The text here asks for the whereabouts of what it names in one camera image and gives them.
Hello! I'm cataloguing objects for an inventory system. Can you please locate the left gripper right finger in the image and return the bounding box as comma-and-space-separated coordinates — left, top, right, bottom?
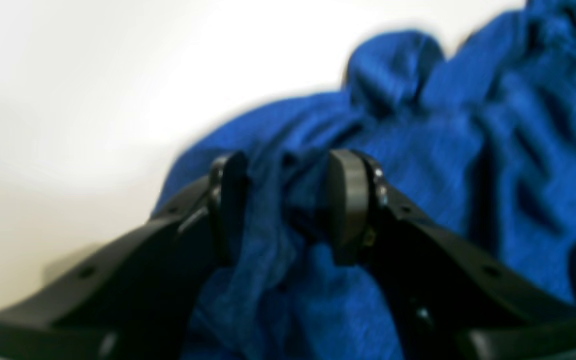
326, 149, 576, 360

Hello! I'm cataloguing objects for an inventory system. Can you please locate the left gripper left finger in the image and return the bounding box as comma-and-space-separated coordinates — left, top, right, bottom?
0, 152, 249, 360

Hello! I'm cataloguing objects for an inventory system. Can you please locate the dark blue t-shirt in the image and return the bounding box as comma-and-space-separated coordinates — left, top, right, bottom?
157, 0, 576, 360

